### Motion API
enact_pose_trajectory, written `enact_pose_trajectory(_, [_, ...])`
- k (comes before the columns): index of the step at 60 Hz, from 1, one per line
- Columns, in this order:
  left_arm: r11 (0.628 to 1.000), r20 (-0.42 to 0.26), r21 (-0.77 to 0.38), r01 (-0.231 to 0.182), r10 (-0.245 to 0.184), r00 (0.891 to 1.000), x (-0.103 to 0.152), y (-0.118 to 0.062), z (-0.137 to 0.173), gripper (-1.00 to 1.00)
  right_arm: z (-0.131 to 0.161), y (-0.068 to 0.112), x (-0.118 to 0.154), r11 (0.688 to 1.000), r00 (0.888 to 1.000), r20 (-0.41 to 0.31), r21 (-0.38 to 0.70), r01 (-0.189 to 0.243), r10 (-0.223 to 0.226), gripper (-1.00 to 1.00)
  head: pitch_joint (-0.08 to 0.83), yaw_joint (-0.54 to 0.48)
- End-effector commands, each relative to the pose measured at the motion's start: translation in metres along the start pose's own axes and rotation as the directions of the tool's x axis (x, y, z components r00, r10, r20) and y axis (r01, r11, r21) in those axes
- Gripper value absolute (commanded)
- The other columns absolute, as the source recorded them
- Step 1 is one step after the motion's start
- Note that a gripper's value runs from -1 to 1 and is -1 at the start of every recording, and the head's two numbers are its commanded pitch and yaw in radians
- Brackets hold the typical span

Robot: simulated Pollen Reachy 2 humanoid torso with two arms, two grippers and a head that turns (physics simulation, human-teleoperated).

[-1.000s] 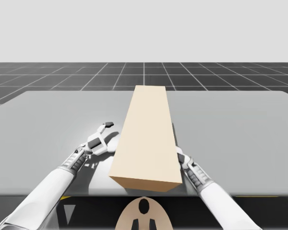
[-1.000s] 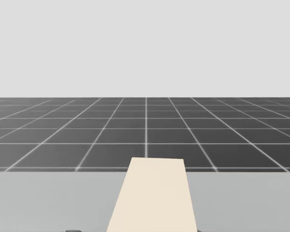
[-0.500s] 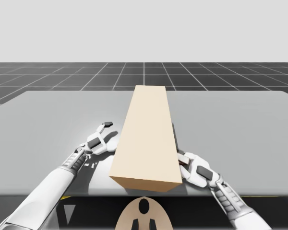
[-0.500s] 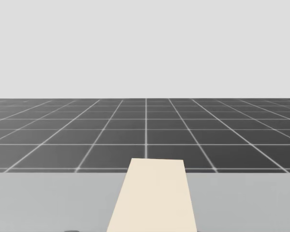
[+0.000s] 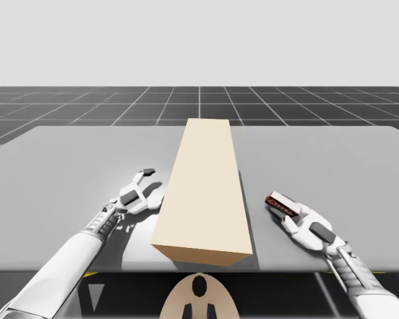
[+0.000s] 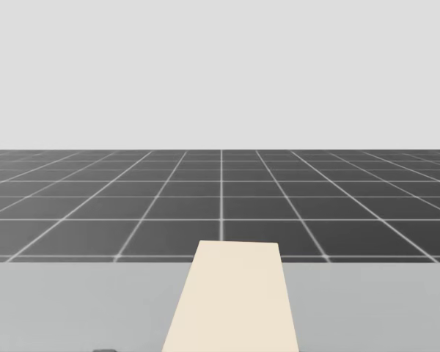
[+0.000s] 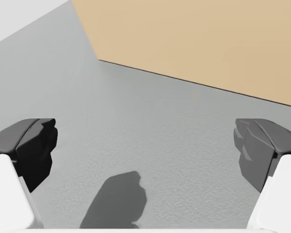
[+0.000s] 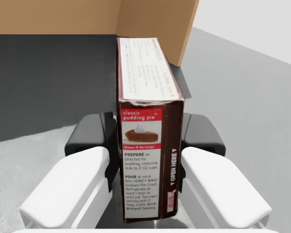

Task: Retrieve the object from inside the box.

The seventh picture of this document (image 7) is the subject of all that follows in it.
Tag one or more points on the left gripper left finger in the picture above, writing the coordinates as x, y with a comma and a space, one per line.
26, 150

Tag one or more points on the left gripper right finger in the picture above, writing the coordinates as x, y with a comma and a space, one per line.
259, 150

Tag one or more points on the tall board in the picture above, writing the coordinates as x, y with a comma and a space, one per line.
196, 41

